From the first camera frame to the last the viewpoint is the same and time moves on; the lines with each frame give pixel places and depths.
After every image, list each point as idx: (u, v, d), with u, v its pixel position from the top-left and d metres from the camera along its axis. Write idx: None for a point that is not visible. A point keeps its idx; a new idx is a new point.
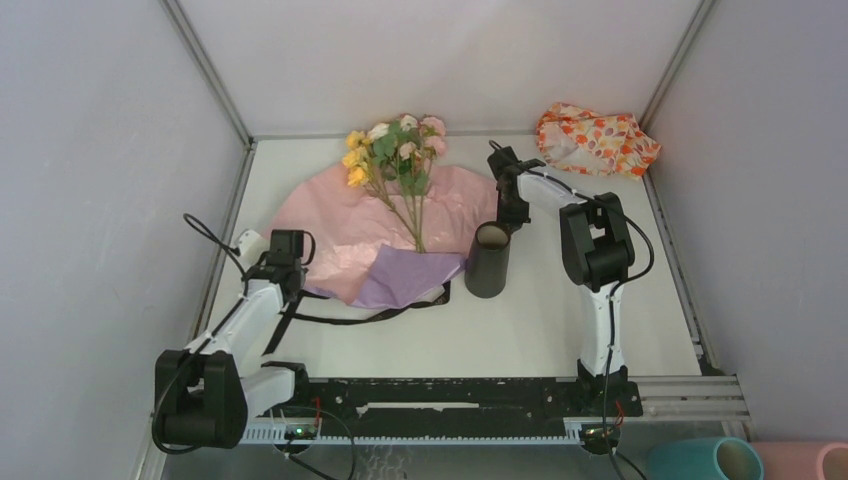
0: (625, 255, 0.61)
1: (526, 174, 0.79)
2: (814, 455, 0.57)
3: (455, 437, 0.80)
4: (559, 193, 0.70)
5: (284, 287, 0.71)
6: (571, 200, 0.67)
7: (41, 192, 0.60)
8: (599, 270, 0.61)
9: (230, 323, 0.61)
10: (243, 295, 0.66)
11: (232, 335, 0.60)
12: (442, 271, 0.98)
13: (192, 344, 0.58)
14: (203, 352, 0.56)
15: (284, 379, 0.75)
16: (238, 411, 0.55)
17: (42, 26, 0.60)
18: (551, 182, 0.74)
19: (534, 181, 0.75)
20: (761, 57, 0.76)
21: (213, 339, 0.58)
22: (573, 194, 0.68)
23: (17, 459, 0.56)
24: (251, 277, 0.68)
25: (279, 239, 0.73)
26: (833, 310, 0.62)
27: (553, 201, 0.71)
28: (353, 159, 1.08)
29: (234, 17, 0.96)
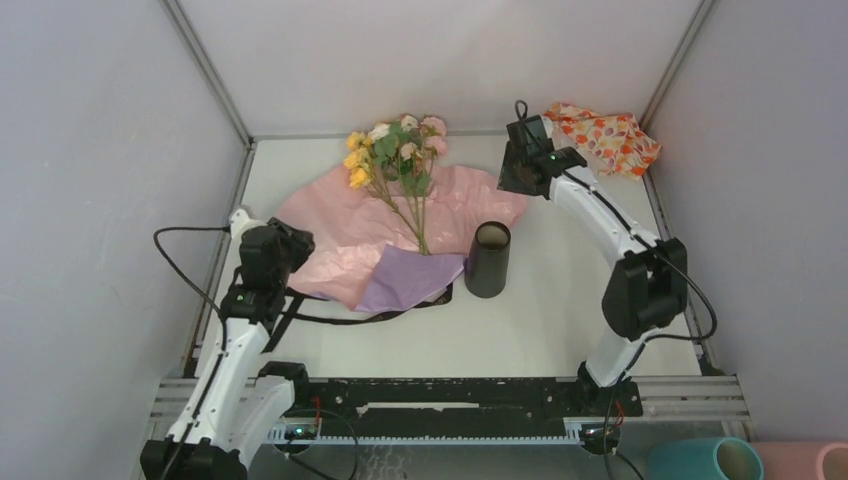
0: (677, 307, 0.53)
1: (568, 182, 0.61)
2: (814, 455, 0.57)
3: (455, 437, 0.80)
4: (611, 226, 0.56)
5: (269, 315, 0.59)
6: (628, 242, 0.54)
7: (42, 191, 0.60)
8: (645, 326, 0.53)
9: (211, 396, 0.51)
10: (221, 350, 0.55)
11: (216, 413, 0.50)
12: (445, 273, 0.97)
13: (172, 428, 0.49)
14: (188, 440, 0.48)
15: (279, 395, 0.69)
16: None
17: (42, 25, 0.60)
18: (599, 204, 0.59)
19: (576, 197, 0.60)
20: (762, 56, 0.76)
21: (196, 425, 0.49)
22: (630, 233, 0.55)
23: (18, 460, 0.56)
24: (230, 310, 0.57)
25: (247, 258, 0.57)
26: (833, 310, 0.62)
27: (600, 232, 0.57)
28: (354, 160, 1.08)
29: (234, 17, 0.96)
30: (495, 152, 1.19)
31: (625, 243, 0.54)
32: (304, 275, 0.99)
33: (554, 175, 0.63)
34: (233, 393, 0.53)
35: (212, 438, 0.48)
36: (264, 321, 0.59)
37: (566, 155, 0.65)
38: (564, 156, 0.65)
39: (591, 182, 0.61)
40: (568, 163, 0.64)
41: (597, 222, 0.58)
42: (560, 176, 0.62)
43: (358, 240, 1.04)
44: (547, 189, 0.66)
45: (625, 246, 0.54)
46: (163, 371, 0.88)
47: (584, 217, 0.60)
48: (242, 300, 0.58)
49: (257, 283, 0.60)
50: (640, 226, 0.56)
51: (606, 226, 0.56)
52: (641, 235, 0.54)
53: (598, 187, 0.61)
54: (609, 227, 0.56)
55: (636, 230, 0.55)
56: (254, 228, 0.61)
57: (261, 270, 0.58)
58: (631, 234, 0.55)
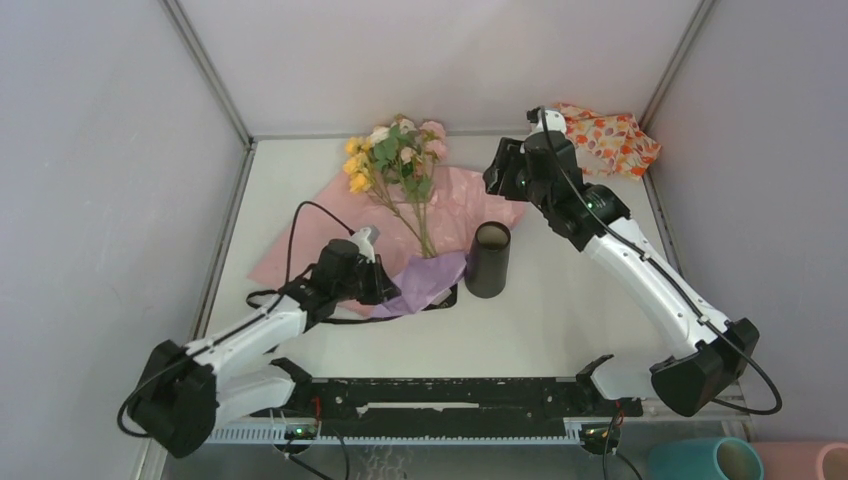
0: (733, 378, 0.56)
1: (616, 243, 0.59)
2: (814, 455, 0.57)
3: (455, 437, 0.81)
4: (677, 307, 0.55)
5: (313, 314, 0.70)
6: (697, 328, 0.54)
7: (41, 191, 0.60)
8: (707, 402, 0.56)
9: (235, 339, 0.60)
10: (264, 312, 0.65)
11: (230, 353, 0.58)
12: (448, 274, 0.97)
13: (193, 344, 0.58)
14: (196, 359, 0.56)
15: (280, 387, 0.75)
16: (200, 428, 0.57)
17: (42, 23, 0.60)
18: (661, 279, 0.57)
19: (629, 263, 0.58)
20: (762, 57, 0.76)
21: (211, 351, 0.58)
22: (702, 319, 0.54)
23: (18, 459, 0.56)
24: (286, 294, 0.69)
25: (325, 259, 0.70)
26: (833, 309, 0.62)
27: (660, 307, 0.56)
28: (354, 166, 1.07)
29: (233, 16, 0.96)
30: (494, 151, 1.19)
31: (694, 331, 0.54)
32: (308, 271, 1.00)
33: (597, 231, 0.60)
34: (247, 351, 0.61)
35: (214, 367, 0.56)
36: (308, 319, 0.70)
37: (603, 201, 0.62)
38: (602, 204, 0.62)
39: (644, 247, 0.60)
40: (604, 210, 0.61)
41: (657, 299, 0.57)
42: (604, 232, 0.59)
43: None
44: (581, 239, 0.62)
45: (697, 335, 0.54)
46: None
47: (638, 287, 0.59)
48: (303, 289, 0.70)
49: (321, 284, 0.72)
50: (708, 311, 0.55)
51: (672, 308, 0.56)
52: (711, 322, 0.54)
53: (652, 256, 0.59)
54: (674, 308, 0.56)
55: (706, 316, 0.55)
56: (344, 241, 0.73)
57: (330, 275, 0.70)
58: (701, 319, 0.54)
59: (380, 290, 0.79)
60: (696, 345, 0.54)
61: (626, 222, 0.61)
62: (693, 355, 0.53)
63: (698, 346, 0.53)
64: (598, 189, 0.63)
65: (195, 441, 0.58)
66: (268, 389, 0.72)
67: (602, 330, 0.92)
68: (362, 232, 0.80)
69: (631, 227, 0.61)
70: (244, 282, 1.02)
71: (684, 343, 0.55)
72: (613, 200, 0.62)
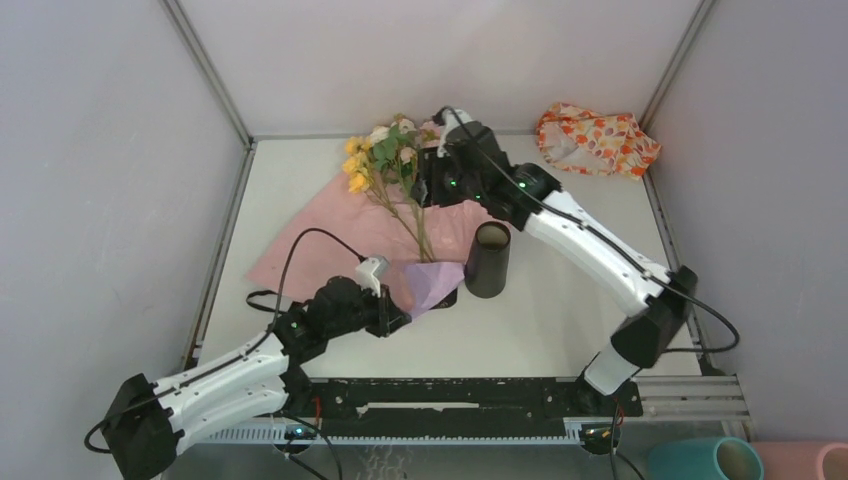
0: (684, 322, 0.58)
1: (554, 218, 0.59)
2: (814, 455, 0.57)
3: (455, 437, 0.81)
4: (621, 267, 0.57)
5: (298, 354, 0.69)
6: (642, 282, 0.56)
7: (41, 192, 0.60)
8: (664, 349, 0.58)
9: (204, 382, 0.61)
10: (243, 355, 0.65)
11: (195, 397, 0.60)
12: (448, 281, 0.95)
13: (163, 381, 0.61)
14: (159, 400, 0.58)
15: (272, 397, 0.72)
16: (159, 463, 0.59)
17: (42, 24, 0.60)
18: (603, 243, 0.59)
19: (570, 234, 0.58)
20: (763, 56, 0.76)
21: (177, 392, 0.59)
22: (644, 274, 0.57)
23: (18, 458, 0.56)
24: (272, 336, 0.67)
25: (318, 303, 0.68)
26: (833, 310, 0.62)
27: (607, 270, 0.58)
28: (353, 165, 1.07)
29: (233, 16, 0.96)
30: None
31: (641, 287, 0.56)
32: (308, 271, 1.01)
33: (535, 208, 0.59)
34: (217, 394, 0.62)
35: (174, 411, 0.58)
36: (292, 358, 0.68)
37: (533, 179, 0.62)
38: (532, 181, 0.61)
39: (580, 216, 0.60)
40: (537, 189, 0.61)
41: (605, 265, 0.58)
42: (541, 209, 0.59)
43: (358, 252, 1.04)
44: (520, 219, 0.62)
45: (644, 290, 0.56)
46: (163, 371, 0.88)
47: (584, 256, 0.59)
48: (292, 332, 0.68)
49: (312, 327, 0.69)
50: (649, 266, 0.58)
51: (617, 268, 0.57)
52: (654, 275, 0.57)
53: (590, 222, 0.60)
54: (620, 269, 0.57)
55: (647, 271, 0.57)
56: (341, 284, 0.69)
57: (323, 320, 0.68)
58: (645, 275, 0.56)
59: (383, 324, 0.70)
60: (645, 300, 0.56)
61: (559, 195, 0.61)
62: (643, 310, 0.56)
63: (646, 299, 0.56)
64: (526, 169, 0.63)
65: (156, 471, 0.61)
66: (258, 402, 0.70)
67: (602, 330, 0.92)
68: (373, 260, 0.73)
69: (566, 200, 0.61)
70: (244, 282, 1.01)
71: (633, 300, 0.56)
72: (543, 176, 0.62)
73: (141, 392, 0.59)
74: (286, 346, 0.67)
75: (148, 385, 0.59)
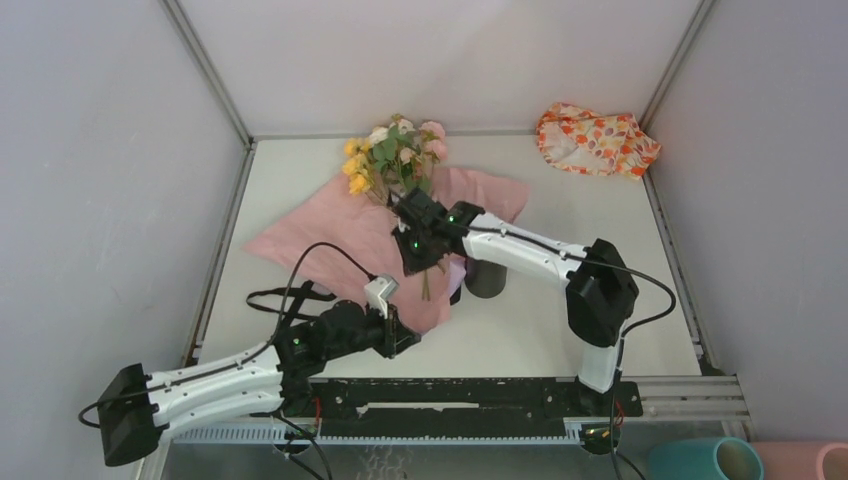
0: (628, 294, 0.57)
1: (479, 235, 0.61)
2: (813, 455, 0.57)
3: (455, 437, 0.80)
4: (542, 255, 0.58)
5: (294, 372, 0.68)
6: (562, 264, 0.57)
7: (41, 192, 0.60)
8: (617, 325, 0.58)
9: (194, 384, 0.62)
10: (237, 364, 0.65)
11: (181, 398, 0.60)
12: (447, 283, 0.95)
13: (157, 376, 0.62)
14: (147, 395, 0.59)
15: (266, 400, 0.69)
16: (139, 455, 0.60)
17: (42, 24, 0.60)
18: (520, 240, 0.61)
19: (496, 245, 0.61)
20: (763, 56, 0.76)
21: (166, 390, 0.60)
22: (561, 254, 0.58)
23: (19, 458, 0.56)
24: (272, 349, 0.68)
25: (320, 320, 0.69)
26: (833, 310, 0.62)
27: (532, 264, 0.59)
28: (353, 166, 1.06)
29: (233, 16, 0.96)
30: (494, 151, 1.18)
31: (561, 268, 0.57)
32: (308, 270, 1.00)
33: (462, 231, 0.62)
34: (205, 398, 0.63)
35: (158, 409, 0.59)
36: (287, 374, 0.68)
37: (462, 211, 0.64)
38: (461, 214, 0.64)
39: (498, 225, 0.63)
40: (466, 219, 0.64)
41: (528, 259, 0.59)
42: (467, 231, 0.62)
43: (359, 253, 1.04)
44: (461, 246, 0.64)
45: (564, 269, 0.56)
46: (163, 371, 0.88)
47: (515, 261, 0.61)
48: (292, 348, 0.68)
49: (311, 346, 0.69)
50: (566, 246, 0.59)
51: (538, 257, 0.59)
52: (571, 253, 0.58)
53: (508, 227, 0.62)
54: (540, 258, 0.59)
55: (564, 251, 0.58)
56: (342, 307, 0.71)
57: (323, 340, 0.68)
58: (561, 256, 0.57)
59: (389, 346, 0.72)
60: (568, 277, 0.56)
61: (485, 217, 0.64)
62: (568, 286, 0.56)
63: (569, 277, 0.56)
64: (456, 205, 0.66)
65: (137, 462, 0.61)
66: (251, 402, 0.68)
67: None
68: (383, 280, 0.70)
69: (489, 219, 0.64)
70: (244, 282, 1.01)
71: (560, 281, 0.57)
72: (466, 205, 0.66)
73: (133, 383, 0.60)
74: (283, 361, 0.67)
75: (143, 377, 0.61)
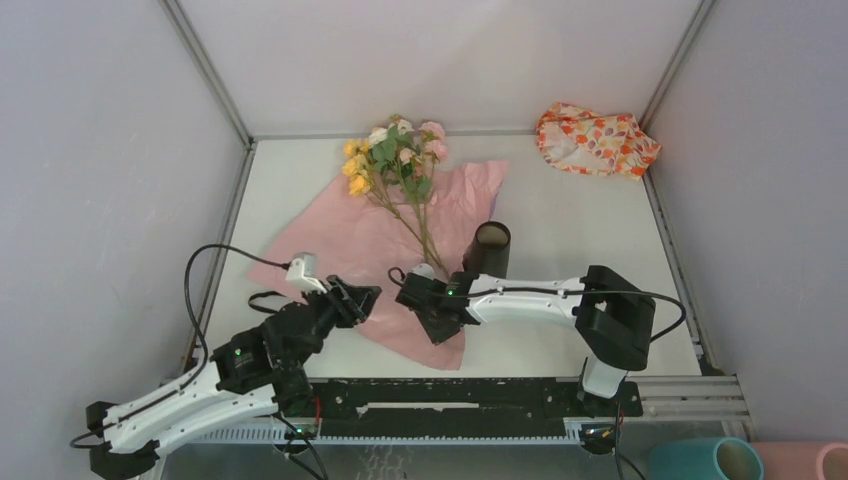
0: (638, 311, 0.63)
1: (479, 301, 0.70)
2: (813, 455, 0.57)
3: (455, 437, 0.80)
4: (543, 299, 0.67)
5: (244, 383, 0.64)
6: (565, 302, 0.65)
7: (41, 191, 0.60)
8: (645, 348, 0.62)
9: (137, 419, 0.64)
10: (179, 390, 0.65)
11: (128, 434, 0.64)
12: None
13: (112, 411, 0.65)
14: (105, 432, 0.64)
15: (259, 406, 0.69)
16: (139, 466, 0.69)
17: (43, 25, 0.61)
18: (519, 292, 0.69)
19: (498, 304, 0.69)
20: (762, 56, 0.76)
21: (117, 426, 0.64)
22: (562, 293, 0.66)
23: (18, 458, 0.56)
24: (216, 365, 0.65)
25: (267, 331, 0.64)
26: (832, 309, 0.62)
27: (541, 310, 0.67)
28: (352, 167, 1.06)
29: (232, 16, 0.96)
30: (495, 151, 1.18)
31: (565, 306, 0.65)
32: None
33: (464, 301, 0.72)
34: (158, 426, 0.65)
35: (114, 445, 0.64)
36: (236, 387, 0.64)
37: (459, 283, 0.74)
38: (459, 285, 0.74)
39: (494, 284, 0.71)
40: (463, 288, 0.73)
41: (530, 306, 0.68)
42: (469, 300, 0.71)
43: (358, 253, 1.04)
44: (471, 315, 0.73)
45: (569, 306, 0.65)
46: (163, 372, 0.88)
47: (520, 312, 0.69)
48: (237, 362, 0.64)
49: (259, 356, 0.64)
50: (563, 285, 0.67)
51: (541, 301, 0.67)
52: (569, 289, 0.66)
53: (504, 283, 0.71)
54: (543, 302, 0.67)
55: (563, 290, 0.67)
56: (289, 311, 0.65)
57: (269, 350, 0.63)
58: (561, 294, 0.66)
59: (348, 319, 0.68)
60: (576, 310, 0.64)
61: (480, 280, 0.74)
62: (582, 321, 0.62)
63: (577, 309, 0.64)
64: (452, 278, 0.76)
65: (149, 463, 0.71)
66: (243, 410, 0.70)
67: None
68: (294, 264, 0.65)
69: (482, 280, 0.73)
70: (243, 283, 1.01)
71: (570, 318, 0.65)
72: (459, 276, 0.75)
73: (94, 419, 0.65)
74: (227, 376, 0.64)
75: (96, 416, 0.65)
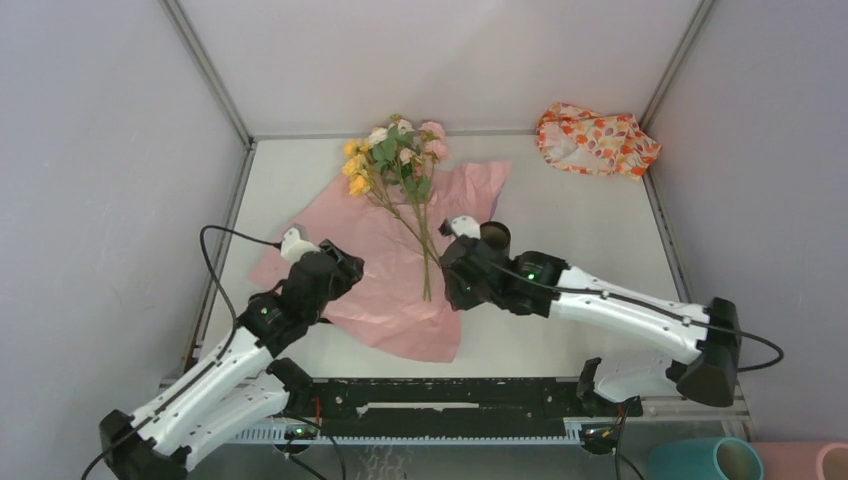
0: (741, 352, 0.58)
1: (572, 298, 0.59)
2: (814, 455, 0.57)
3: (455, 437, 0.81)
4: (661, 323, 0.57)
5: (279, 338, 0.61)
6: (687, 331, 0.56)
7: (42, 192, 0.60)
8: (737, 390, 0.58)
9: (179, 402, 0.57)
10: (214, 360, 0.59)
11: (173, 421, 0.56)
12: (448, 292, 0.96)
13: (138, 412, 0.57)
14: (139, 433, 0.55)
15: (273, 399, 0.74)
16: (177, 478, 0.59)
17: (44, 27, 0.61)
18: (628, 305, 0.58)
19: (598, 311, 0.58)
20: (763, 56, 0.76)
21: (154, 420, 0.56)
22: (686, 321, 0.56)
23: (17, 459, 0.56)
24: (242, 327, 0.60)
25: (294, 277, 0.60)
26: (832, 309, 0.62)
27: (645, 330, 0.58)
28: (352, 167, 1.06)
29: (233, 17, 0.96)
30: (494, 151, 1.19)
31: (688, 337, 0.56)
32: None
33: (552, 294, 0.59)
34: (200, 408, 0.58)
35: (158, 440, 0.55)
36: (273, 345, 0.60)
37: (540, 265, 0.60)
38: (541, 270, 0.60)
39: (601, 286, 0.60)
40: (545, 274, 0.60)
41: (641, 325, 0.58)
42: (558, 293, 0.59)
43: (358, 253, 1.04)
44: (543, 307, 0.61)
45: (693, 339, 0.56)
46: (162, 372, 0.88)
47: (616, 324, 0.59)
48: (265, 316, 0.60)
49: (289, 305, 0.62)
50: (685, 310, 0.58)
51: (655, 325, 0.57)
52: (695, 318, 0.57)
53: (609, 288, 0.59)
54: (660, 324, 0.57)
55: (687, 316, 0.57)
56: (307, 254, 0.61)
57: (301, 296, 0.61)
58: (686, 322, 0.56)
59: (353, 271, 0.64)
60: (697, 347, 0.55)
61: (570, 273, 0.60)
62: (700, 358, 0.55)
63: (699, 345, 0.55)
64: (526, 257, 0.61)
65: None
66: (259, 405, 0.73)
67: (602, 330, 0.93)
68: (291, 233, 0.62)
69: (576, 275, 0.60)
70: (243, 283, 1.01)
71: (685, 350, 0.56)
72: (534, 256, 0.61)
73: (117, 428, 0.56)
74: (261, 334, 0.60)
75: (124, 420, 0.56)
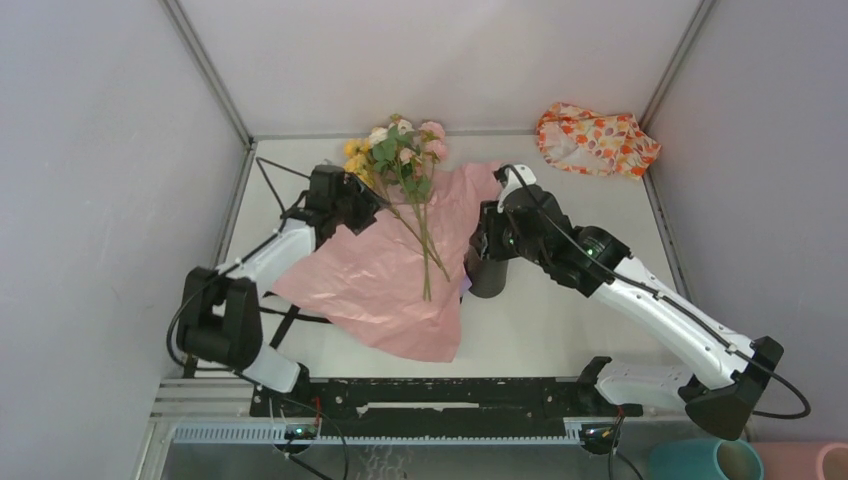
0: None
1: (625, 286, 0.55)
2: (816, 456, 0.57)
3: (455, 437, 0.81)
4: (705, 343, 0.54)
5: (319, 231, 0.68)
6: (727, 358, 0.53)
7: (41, 193, 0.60)
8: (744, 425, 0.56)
9: (260, 255, 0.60)
10: (277, 231, 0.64)
11: (260, 266, 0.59)
12: (449, 293, 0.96)
13: (221, 267, 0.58)
14: (229, 274, 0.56)
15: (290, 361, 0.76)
16: (252, 346, 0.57)
17: (44, 28, 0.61)
18: (677, 314, 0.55)
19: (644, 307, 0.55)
20: (764, 56, 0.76)
21: (241, 266, 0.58)
22: (732, 350, 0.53)
23: (16, 459, 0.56)
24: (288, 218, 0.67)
25: (317, 180, 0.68)
26: (833, 310, 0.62)
27: (683, 342, 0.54)
28: (352, 166, 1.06)
29: (233, 17, 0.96)
30: (495, 151, 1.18)
31: (727, 363, 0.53)
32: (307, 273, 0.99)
33: (604, 277, 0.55)
34: (272, 271, 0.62)
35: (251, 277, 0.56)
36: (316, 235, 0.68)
37: (604, 245, 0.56)
38: (605, 249, 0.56)
39: (658, 288, 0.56)
40: (603, 253, 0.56)
41: (683, 338, 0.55)
42: (612, 278, 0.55)
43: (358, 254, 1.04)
44: (589, 285, 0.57)
45: (730, 367, 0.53)
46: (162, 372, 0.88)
47: (657, 326, 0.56)
48: (302, 211, 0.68)
49: (319, 204, 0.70)
50: (733, 338, 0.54)
51: (697, 343, 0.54)
52: (740, 349, 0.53)
53: (666, 293, 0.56)
54: (701, 343, 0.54)
55: (732, 345, 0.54)
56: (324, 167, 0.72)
57: (326, 194, 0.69)
58: (731, 349, 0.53)
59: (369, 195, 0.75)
60: (731, 376, 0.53)
61: (626, 263, 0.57)
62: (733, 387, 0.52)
63: (733, 376, 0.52)
64: (589, 230, 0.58)
65: (246, 360, 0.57)
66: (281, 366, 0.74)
67: (601, 330, 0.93)
68: None
69: (632, 266, 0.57)
70: None
71: (718, 375, 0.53)
72: (594, 229, 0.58)
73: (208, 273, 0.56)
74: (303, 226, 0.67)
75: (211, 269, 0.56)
